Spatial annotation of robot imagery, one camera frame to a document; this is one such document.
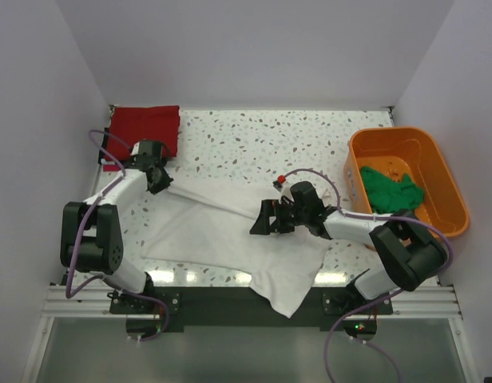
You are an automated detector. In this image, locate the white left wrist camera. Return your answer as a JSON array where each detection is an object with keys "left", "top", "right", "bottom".
[{"left": 130, "top": 141, "right": 141, "bottom": 156}]

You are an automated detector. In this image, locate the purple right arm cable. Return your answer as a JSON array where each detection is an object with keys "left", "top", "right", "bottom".
[{"left": 281, "top": 167, "right": 454, "bottom": 383}]

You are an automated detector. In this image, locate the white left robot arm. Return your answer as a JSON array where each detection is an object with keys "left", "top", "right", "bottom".
[{"left": 60, "top": 140, "right": 173, "bottom": 313}]

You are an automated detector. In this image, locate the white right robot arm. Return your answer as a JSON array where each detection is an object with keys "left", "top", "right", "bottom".
[{"left": 249, "top": 181, "right": 450, "bottom": 314}]

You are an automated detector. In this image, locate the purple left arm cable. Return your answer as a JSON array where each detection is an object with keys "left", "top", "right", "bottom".
[{"left": 64, "top": 129, "right": 169, "bottom": 344}]

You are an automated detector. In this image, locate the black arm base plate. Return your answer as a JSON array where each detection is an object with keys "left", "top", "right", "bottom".
[{"left": 109, "top": 285, "right": 395, "bottom": 334}]

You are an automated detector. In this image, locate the white t shirt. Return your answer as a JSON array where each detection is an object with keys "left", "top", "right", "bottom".
[{"left": 141, "top": 177, "right": 328, "bottom": 318}]

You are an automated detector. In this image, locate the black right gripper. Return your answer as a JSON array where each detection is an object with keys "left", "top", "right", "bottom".
[{"left": 250, "top": 199, "right": 308, "bottom": 235}]

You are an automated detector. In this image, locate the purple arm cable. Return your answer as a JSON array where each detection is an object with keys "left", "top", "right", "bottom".
[
  {"left": 64, "top": 129, "right": 169, "bottom": 344},
  {"left": 281, "top": 167, "right": 454, "bottom": 383}
]

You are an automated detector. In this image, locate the red folded t shirt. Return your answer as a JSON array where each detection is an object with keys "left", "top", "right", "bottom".
[{"left": 109, "top": 105, "right": 181, "bottom": 157}]

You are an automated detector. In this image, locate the aluminium frame rail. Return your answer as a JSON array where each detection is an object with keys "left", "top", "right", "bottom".
[{"left": 21, "top": 286, "right": 482, "bottom": 382}]

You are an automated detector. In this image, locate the orange plastic basket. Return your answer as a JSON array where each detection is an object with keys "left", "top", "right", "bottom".
[{"left": 343, "top": 127, "right": 470, "bottom": 239}]

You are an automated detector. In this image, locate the green t shirt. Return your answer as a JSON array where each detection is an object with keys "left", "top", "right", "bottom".
[{"left": 360, "top": 167, "right": 425, "bottom": 214}]

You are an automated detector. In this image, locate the pink folded t shirt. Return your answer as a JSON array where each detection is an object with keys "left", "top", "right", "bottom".
[{"left": 102, "top": 164, "right": 121, "bottom": 172}]

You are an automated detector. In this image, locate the black folded t shirt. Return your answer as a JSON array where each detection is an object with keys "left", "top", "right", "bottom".
[{"left": 97, "top": 126, "right": 137, "bottom": 165}]

